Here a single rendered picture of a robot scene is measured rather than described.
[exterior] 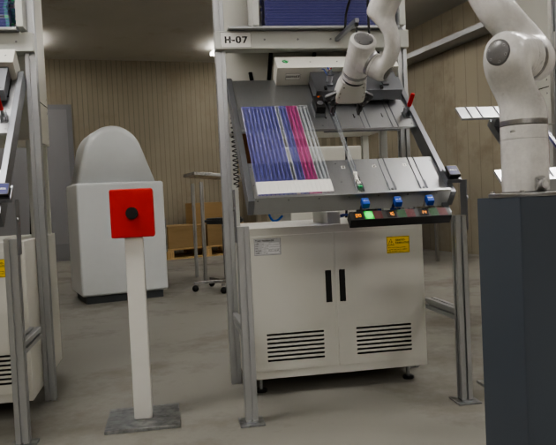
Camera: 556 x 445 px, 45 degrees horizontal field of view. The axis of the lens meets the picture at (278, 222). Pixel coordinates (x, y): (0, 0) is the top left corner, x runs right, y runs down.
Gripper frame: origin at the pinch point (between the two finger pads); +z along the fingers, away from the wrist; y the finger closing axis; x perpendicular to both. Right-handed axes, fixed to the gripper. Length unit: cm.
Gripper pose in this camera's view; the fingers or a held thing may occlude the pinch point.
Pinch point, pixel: (345, 110)
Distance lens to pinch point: 241.1
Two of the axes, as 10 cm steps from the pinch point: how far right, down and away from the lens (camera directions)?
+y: -9.9, 0.5, -1.6
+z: -1.0, 5.8, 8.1
